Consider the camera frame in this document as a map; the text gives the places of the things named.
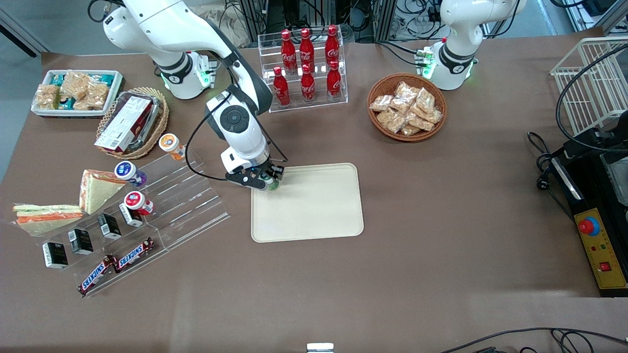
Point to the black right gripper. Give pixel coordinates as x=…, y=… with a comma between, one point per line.
x=265, y=171

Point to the green gum bottle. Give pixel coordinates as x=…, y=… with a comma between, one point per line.
x=270, y=186

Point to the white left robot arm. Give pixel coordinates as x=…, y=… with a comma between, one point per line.
x=461, y=44

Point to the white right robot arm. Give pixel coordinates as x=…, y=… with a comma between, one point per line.
x=240, y=122

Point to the beige plastic tray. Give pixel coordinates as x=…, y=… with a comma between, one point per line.
x=314, y=206

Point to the orange gum bottle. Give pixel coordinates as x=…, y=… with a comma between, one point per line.
x=170, y=144

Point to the red gum bottle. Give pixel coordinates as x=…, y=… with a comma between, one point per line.
x=136, y=201

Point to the purple gum bottle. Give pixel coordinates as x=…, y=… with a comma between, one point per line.
x=127, y=171

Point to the clear acrylic stepped display stand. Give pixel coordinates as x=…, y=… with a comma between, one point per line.
x=186, y=206

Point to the clear acrylic bottle rack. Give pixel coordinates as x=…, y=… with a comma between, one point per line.
x=319, y=105

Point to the red cola bottle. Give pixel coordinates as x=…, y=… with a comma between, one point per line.
x=308, y=87
x=306, y=49
x=332, y=46
x=281, y=90
x=288, y=51
x=334, y=83

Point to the oval light wicker basket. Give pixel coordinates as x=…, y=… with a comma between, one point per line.
x=158, y=130

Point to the round brown wicker basket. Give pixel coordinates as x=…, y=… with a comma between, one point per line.
x=380, y=125

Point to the clear bag of crackers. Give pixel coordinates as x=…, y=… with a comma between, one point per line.
x=401, y=105
x=381, y=103
x=395, y=124
x=421, y=123
x=406, y=90
x=385, y=116
x=410, y=130
x=425, y=99
x=433, y=116

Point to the small black box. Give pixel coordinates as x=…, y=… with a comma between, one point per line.
x=80, y=242
x=55, y=255
x=131, y=215
x=109, y=227

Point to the snickers chocolate bar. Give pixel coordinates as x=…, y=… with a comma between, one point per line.
x=133, y=255
x=96, y=275

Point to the red and white carton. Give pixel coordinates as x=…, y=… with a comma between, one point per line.
x=126, y=125

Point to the crumpled brown paper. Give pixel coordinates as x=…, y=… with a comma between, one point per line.
x=240, y=32

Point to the wrapped triangle sandwich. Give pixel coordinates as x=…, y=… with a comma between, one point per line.
x=98, y=192

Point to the brown table cover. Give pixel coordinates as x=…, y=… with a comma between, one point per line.
x=441, y=220

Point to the white rectangular serving dish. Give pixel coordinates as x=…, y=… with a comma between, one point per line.
x=115, y=90

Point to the wrapped rice cracker pack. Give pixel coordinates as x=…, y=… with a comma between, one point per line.
x=47, y=96
x=75, y=84
x=93, y=96

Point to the teal snack packet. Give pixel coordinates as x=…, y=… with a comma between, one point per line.
x=57, y=79
x=67, y=103
x=103, y=78

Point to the wrapped flat sandwich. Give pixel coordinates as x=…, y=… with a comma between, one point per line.
x=46, y=219

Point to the black control box yellow panel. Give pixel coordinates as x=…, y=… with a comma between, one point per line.
x=601, y=255

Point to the black machine with clear lid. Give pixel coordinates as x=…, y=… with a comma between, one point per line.
x=611, y=142

